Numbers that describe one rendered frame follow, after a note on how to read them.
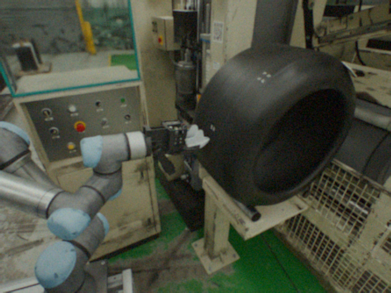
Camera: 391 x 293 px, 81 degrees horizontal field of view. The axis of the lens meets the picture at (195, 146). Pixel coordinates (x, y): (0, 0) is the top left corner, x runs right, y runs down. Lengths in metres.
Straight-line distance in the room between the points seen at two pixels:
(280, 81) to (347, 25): 0.49
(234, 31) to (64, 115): 0.87
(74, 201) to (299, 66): 0.67
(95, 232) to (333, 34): 1.17
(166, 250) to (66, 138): 1.11
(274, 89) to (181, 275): 1.47
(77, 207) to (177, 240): 1.46
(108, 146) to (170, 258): 1.42
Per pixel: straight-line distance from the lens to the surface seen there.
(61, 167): 1.37
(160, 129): 0.62
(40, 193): 0.65
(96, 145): 0.60
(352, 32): 1.10
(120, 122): 1.34
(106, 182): 0.64
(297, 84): 0.70
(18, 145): 0.90
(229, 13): 0.97
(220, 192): 1.10
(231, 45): 0.99
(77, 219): 0.58
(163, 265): 1.88
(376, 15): 1.07
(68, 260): 0.88
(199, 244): 1.94
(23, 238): 2.42
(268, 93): 0.67
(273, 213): 1.14
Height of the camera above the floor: 1.62
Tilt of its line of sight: 33 degrees down
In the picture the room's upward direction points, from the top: straight up
